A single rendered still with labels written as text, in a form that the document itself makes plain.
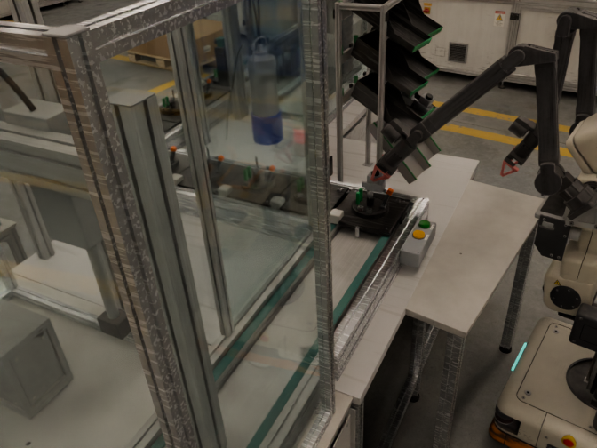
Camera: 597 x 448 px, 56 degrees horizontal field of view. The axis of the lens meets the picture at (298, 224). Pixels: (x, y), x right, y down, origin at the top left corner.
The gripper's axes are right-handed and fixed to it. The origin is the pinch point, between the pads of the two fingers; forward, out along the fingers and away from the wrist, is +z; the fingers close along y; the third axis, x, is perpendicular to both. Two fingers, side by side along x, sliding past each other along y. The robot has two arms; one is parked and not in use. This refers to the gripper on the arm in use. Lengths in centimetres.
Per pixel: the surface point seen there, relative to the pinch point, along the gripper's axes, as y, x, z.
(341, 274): 33.6, 12.4, 15.6
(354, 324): 59, 21, 3
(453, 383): 37, 65, 15
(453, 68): -416, 19, 115
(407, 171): -20.7, 9.4, 2.1
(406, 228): 4.4, 21.0, 4.5
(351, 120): -98, -21, 50
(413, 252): 18.8, 25.8, -0.3
